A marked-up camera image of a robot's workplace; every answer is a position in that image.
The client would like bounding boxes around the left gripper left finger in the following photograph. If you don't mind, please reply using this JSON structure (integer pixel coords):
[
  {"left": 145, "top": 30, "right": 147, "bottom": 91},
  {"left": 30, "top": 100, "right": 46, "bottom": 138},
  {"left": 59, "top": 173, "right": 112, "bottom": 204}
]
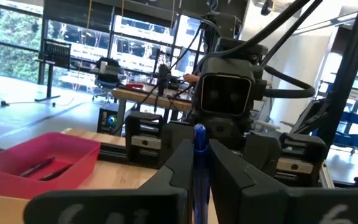
[{"left": 23, "top": 139, "right": 196, "bottom": 224}]

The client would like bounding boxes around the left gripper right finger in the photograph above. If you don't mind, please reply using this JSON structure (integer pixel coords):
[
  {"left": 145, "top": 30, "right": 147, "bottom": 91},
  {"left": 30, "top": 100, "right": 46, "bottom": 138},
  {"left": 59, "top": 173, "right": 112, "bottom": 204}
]
[{"left": 208, "top": 138, "right": 358, "bottom": 224}]

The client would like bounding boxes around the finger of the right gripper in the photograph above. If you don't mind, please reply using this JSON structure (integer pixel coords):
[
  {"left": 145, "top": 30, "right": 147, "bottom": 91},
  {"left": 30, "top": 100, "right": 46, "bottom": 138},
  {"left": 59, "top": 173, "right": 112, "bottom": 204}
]
[
  {"left": 242, "top": 130, "right": 282, "bottom": 175},
  {"left": 160, "top": 121, "right": 195, "bottom": 164}
]

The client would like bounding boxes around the blue pen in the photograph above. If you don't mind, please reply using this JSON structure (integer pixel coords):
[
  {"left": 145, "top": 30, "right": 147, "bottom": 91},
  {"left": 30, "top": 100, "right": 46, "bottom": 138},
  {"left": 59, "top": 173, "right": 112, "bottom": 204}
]
[{"left": 193, "top": 123, "right": 211, "bottom": 224}]

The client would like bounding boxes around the dark purple pen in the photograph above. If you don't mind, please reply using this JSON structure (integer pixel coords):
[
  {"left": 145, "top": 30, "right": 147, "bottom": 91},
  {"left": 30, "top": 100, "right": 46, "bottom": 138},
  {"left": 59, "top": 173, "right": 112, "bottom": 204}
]
[{"left": 38, "top": 163, "right": 73, "bottom": 182}]

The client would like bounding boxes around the black pen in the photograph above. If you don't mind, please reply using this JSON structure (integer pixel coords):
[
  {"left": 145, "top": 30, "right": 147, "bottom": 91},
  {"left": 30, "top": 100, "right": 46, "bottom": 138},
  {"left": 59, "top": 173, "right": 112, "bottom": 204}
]
[{"left": 19, "top": 156, "right": 57, "bottom": 178}]

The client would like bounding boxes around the wooden desk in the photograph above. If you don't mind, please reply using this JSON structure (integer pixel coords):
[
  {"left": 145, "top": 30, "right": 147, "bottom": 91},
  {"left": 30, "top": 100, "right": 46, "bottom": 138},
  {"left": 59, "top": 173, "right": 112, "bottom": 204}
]
[{"left": 112, "top": 88, "right": 195, "bottom": 113}]

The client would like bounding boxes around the person's hand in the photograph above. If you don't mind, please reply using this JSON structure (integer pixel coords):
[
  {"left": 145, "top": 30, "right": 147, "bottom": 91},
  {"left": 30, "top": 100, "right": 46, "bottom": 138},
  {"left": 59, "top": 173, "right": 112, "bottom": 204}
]
[{"left": 183, "top": 73, "right": 202, "bottom": 85}]

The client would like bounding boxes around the black computer tower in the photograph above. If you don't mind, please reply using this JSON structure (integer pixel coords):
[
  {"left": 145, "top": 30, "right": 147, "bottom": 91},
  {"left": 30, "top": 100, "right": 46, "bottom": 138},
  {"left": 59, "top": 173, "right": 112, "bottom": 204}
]
[{"left": 97, "top": 104, "right": 120, "bottom": 134}]

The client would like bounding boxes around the black office chair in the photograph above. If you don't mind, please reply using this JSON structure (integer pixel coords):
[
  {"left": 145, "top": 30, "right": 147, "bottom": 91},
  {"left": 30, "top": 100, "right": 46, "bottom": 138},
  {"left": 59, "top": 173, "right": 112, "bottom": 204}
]
[{"left": 96, "top": 57, "right": 124, "bottom": 94}]

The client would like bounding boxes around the black perforated panel stand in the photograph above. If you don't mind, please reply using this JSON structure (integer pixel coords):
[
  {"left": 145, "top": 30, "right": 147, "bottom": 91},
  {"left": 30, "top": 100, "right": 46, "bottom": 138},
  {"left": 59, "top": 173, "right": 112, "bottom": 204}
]
[{"left": 35, "top": 39, "right": 71, "bottom": 103}]

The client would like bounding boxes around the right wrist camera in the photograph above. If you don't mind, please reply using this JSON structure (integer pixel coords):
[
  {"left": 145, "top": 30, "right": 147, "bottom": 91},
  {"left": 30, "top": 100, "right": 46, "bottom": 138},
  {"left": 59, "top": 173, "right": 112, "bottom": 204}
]
[{"left": 199, "top": 57, "right": 256, "bottom": 118}]

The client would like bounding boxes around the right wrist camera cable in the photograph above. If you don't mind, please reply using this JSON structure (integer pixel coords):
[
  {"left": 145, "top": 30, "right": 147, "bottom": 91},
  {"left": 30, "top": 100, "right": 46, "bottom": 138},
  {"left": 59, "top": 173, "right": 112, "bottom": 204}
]
[{"left": 194, "top": 0, "right": 324, "bottom": 100}]

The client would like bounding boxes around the black aluminium table frame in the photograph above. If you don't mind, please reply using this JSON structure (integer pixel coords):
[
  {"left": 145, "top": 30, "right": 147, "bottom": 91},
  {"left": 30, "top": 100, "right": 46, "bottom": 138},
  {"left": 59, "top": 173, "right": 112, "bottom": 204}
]
[{"left": 99, "top": 0, "right": 358, "bottom": 189}]

